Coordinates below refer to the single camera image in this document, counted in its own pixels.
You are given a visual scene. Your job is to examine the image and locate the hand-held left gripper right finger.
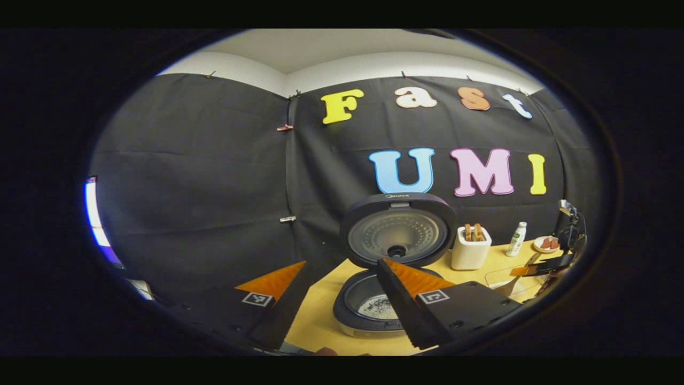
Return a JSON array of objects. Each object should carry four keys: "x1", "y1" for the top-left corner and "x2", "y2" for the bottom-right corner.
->
[{"x1": 376, "y1": 258, "x2": 522, "y2": 349}]

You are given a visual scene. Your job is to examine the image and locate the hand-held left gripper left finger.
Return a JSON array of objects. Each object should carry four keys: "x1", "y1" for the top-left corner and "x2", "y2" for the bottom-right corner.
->
[{"x1": 166, "y1": 260, "x2": 321, "y2": 352}]

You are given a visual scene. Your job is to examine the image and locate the white and black rice grains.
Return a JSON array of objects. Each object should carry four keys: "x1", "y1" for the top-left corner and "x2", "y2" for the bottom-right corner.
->
[{"x1": 357, "y1": 294, "x2": 399, "y2": 320}]

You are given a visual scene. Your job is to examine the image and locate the clear box of white rice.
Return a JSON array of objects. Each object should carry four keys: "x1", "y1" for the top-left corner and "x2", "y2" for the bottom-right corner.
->
[{"x1": 484, "y1": 266, "x2": 543, "y2": 303}]

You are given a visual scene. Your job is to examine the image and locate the dark grey rice cooker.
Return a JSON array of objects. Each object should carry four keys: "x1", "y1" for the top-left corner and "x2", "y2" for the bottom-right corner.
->
[{"x1": 332, "y1": 192, "x2": 457, "y2": 337}]

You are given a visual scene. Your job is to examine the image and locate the white bottle green label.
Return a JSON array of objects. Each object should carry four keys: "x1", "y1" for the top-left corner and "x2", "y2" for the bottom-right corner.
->
[{"x1": 506, "y1": 222, "x2": 527, "y2": 257}]

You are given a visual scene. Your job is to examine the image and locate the white toaster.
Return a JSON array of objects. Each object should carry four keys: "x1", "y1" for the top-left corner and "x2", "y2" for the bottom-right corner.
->
[{"x1": 450, "y1": 225, "x2": 492, "y2": 271}]

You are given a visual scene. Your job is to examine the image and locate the black backdrop cloth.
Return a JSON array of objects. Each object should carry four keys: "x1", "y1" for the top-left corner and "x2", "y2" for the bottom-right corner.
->
[{"x1": 90, "y1": 73, "x2": 602, "y2": 316}]

